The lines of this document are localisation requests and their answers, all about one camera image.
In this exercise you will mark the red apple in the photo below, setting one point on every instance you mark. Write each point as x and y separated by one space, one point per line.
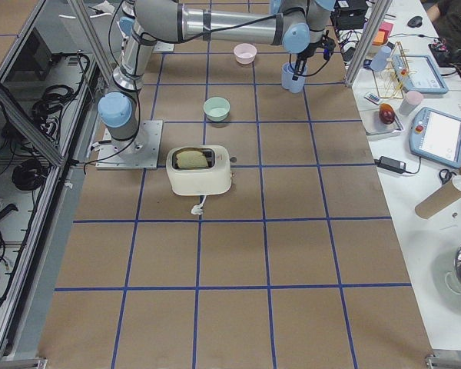
386 114

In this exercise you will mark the teach pendant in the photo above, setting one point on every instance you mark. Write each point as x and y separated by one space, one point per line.
419 73
436 135

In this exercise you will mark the mint green bowl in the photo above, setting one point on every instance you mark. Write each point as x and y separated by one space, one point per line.
216 108

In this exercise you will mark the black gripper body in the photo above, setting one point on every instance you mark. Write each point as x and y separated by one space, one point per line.
306 52

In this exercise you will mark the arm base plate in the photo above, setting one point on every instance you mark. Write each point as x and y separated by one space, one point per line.
142 153

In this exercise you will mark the metal tray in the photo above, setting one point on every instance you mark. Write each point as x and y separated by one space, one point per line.
376 128

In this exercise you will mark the black power adapter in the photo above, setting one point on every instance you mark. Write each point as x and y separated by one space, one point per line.
391 164

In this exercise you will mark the teach pendant far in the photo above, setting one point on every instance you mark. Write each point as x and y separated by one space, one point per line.
419 73

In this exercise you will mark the light blue cup on rack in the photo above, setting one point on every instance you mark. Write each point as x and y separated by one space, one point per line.
380 59

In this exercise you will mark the pale pink cup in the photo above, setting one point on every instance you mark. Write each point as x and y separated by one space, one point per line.
411 100

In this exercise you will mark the pink bowl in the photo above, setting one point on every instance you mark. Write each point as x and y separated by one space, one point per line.
245 53

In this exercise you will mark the cream white toaster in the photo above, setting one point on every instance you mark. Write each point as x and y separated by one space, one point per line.
215 179

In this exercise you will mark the toast slice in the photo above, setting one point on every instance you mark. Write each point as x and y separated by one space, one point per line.
191 159

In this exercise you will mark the gold wire rack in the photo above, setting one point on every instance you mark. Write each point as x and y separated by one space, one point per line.
390 82

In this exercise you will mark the cardboard tube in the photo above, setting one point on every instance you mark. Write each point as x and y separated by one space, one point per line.
440 199

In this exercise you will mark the aluminium frame post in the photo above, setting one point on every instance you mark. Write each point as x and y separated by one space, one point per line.
376 17

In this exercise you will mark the teach pendant near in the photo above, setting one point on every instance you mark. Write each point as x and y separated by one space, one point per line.
436 135

